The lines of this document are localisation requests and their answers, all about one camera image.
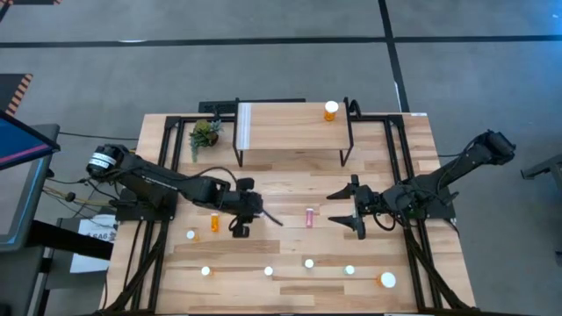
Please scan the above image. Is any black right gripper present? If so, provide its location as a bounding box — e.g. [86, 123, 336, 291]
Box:
[326, 174, 387, 241]

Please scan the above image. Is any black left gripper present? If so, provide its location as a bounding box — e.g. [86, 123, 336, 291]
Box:
[219, 177, 285, 239]

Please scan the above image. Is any large orange pill bottle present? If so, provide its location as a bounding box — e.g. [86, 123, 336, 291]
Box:
[376, 271, 398, 290]
[323, 100, 340, 123]

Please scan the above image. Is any potted green succulent plant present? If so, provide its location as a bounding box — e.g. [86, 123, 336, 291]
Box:
[188, 118, 225, 163]

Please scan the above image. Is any black metal bar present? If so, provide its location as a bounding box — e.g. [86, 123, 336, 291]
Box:
[236, 97, 307, 104]

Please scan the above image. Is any black power strip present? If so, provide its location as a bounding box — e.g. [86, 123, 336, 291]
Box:
[198, 100, 238, 114]

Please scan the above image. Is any white paper sheet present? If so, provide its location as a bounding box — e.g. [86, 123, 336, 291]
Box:
[69, 213, 119, 274]

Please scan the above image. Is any black beam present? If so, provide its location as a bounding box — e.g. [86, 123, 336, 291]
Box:
[26, 218, 114, 261]

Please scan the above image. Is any grey metal stand leg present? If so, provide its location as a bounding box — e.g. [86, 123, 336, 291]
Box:
[520, 152, 562, 181]

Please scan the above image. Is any blue screen monitor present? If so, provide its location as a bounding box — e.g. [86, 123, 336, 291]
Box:
[0, 109, 61, 171]

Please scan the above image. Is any hazard striped black mat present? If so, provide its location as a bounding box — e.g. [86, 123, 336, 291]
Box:
[0, 73, 34, 118]
[0, 0, 63, 6]

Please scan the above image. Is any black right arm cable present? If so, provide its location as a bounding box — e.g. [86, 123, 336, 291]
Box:
[371, 212, 397, 233]

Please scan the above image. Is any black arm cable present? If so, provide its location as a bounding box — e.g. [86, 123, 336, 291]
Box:
[371, 212, 397, 233]
[188, 165, 241, 185]

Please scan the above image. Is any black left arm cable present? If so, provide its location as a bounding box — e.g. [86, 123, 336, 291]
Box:
[188, 165, 241, 185]

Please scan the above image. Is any wooden shelf with black frame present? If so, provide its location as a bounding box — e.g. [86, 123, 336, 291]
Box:
[232, 97, 356, 169]

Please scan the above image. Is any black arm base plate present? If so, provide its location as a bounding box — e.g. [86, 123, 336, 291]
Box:
[114, 187, 179, 222]
[394, 183, 458, 220]

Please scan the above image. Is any black aluminium rig frame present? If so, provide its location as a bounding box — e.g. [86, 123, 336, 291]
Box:
[93, 112, 486, 316]

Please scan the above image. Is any bundle of cables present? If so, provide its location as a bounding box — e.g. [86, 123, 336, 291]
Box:
[42, 175, 116, 208]

